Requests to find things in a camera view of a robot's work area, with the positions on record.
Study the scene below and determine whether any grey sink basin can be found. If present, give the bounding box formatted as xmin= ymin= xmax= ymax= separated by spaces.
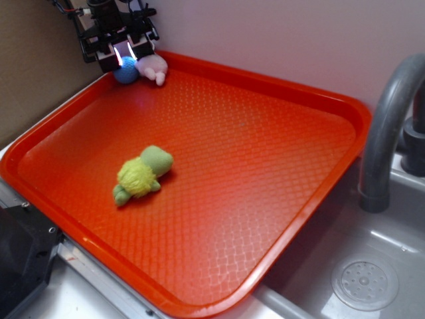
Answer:
xmin=254 ymin=164 xmax=424 ymax=318

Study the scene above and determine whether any blue textured ball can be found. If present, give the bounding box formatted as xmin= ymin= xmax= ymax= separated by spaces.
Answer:
xmin=112 ymin=56 xmax=139 ymax=84

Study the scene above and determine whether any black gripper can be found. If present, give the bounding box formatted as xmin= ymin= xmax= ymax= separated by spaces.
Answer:
xmin=78 ymin=8 xmax=159 ymax=71

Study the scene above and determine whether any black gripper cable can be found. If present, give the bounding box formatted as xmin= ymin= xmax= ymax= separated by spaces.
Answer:
xmin=46 ymin=0 xmax=92 ymax=17

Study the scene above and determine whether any sink drain strainer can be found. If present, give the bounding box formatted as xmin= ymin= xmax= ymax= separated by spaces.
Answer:
xmin=331 ymin=254 xmax=399 ymax=312

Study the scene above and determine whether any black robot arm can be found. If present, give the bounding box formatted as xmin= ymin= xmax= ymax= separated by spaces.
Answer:
xmin=78 ymin=1 xmax=159 ymax=73

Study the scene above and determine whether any dark grey faucet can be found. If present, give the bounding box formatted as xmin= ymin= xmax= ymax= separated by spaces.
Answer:
xmin=358 ymin=53 xmax=424 ymax=213

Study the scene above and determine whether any red plastic tray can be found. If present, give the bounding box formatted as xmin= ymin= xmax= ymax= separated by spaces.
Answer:
xmin=1 ymin=53 xmax=371 ymax=318

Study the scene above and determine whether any green plush turtle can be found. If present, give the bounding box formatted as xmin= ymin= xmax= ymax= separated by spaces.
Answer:
xmin=112 ymin=146 xmax=174 ymax=207

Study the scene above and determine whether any pink plush bunny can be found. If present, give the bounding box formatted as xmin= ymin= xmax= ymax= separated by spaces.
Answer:
xmin=135 ymin=54 xmax=168 ymax=86

